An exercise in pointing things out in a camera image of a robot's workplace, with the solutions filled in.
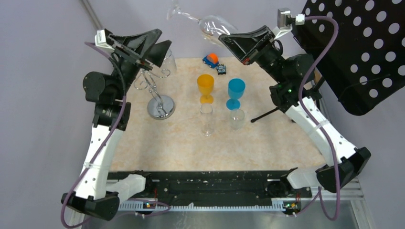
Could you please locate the black perforated music stand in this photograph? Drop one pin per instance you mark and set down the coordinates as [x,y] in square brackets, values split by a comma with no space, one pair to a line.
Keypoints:
[366,63]

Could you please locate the chrome wine glass rack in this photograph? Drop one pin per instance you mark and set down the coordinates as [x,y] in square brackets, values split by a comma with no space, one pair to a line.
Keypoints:
[160,106]

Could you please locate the blue orange toy car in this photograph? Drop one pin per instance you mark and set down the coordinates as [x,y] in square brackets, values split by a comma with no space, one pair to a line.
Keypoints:
[211,60]

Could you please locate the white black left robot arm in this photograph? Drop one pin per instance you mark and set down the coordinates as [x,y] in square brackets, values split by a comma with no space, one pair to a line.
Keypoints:
[90,194]

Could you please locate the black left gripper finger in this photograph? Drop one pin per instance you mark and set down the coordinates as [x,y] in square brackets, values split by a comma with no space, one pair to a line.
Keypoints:
[158,52]
[140,44]

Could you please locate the clear textured glass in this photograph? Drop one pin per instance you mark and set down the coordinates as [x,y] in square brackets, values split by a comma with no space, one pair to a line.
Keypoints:
[168,66]

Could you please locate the clear wine glass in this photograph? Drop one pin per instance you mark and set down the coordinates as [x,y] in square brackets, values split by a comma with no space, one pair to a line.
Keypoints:
[237,118]
[211,26]
[206,111]

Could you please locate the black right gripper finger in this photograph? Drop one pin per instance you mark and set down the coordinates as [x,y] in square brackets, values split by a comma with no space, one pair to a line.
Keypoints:
[253,37]
[239,45]

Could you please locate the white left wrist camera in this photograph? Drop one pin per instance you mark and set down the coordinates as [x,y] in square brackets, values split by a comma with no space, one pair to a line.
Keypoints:
[101,41]

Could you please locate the blue plastic wine glass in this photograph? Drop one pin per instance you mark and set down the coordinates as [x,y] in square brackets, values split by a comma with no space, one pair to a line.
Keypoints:
[236,88]

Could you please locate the clear wine glass front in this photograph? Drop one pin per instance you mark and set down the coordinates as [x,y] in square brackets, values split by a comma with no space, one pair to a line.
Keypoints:
[237,118]

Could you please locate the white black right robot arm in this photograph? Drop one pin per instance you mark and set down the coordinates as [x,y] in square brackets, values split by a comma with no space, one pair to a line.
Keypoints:
[343,160]

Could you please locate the black tripod stand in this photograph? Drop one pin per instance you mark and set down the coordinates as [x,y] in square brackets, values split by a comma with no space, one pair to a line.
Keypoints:
[315,88]

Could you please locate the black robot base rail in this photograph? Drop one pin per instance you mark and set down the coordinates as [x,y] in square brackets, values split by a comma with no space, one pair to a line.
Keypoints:
[215,188]

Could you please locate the clear wine glass back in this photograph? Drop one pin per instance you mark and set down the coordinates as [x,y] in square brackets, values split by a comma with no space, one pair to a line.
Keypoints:
[211,26]

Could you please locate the aluminium frame rail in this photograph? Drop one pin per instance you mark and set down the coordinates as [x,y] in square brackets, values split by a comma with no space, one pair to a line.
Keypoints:
[95,21]

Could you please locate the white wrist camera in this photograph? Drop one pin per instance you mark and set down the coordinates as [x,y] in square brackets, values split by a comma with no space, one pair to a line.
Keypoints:
[285,22]
[101,41]

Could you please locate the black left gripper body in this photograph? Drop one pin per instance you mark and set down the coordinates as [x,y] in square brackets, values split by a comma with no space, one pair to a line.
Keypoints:
[133,57]

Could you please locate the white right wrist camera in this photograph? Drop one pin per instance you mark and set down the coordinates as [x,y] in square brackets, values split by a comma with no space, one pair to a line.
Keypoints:
[285,22]

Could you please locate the yellow plastic wine glass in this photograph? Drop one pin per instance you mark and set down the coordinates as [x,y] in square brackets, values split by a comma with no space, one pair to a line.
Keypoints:
[205,84]

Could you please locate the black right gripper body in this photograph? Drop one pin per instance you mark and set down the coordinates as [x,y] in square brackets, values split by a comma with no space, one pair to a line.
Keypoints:
[263,54]

